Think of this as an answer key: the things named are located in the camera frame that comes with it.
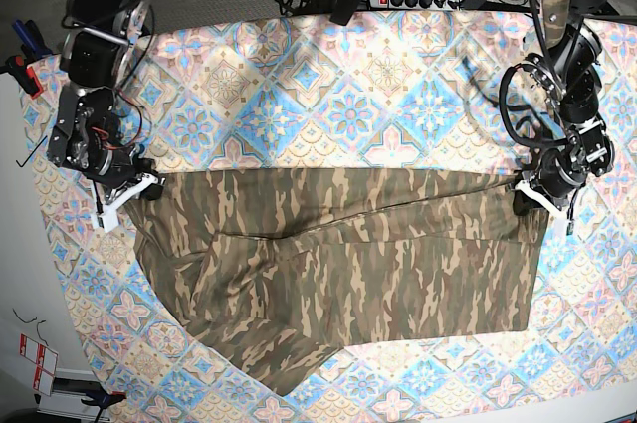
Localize red white label tag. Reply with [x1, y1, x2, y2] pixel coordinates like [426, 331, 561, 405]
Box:
[19, 333, 58, 396]

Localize camouflage T-shirt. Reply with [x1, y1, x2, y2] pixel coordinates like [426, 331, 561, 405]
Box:
[125, 168, 549, 395]

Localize black orange bottom clamp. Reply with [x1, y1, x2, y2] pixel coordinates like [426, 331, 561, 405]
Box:
[81, 390, 126, 423]

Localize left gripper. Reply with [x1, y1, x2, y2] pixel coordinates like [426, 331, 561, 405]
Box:
[511, 148, 587, 239]

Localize blue clamp handle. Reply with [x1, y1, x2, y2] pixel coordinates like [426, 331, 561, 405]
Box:
[12, 20, 53, 61]

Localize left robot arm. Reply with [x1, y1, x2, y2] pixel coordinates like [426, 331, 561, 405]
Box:
[499, 0, 615, 238]

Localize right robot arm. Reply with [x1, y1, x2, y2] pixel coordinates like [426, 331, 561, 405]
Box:
[47, 0, 164, 232]

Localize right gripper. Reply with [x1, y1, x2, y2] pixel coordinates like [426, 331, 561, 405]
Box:
[89, 148, 165, 232]

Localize black hex key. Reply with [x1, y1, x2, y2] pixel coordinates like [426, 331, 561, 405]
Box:
[15, 135, 48, 168]

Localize patterned tile tablecloth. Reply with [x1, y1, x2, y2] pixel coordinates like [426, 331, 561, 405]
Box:
[20, 12, 636, 422]

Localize white power strip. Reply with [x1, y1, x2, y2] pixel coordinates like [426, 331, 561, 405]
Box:
[367, 0, 463, 11]

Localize red black clamp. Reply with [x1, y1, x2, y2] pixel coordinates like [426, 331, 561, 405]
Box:
[1, 55, 43, 99]

